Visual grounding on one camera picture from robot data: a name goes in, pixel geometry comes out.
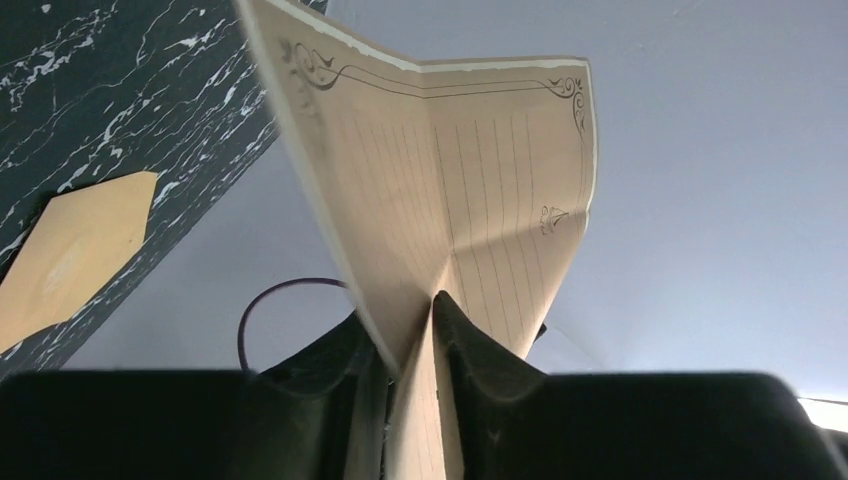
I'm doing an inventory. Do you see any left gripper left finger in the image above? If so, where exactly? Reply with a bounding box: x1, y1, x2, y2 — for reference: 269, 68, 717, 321
1, 316, 389, 479

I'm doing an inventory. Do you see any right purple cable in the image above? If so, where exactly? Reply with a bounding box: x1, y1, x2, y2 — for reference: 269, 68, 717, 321
237, 277, 348, 374

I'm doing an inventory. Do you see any beige letter paper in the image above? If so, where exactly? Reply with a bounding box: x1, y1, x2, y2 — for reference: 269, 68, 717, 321
237, 1, 598, 479

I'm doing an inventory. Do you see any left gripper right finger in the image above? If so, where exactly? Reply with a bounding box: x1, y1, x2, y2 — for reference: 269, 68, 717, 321
432, 292, 847, 479

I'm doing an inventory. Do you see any orange brown envelope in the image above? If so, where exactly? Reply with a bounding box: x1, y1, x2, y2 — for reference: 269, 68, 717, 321
1, 171, 157, 351

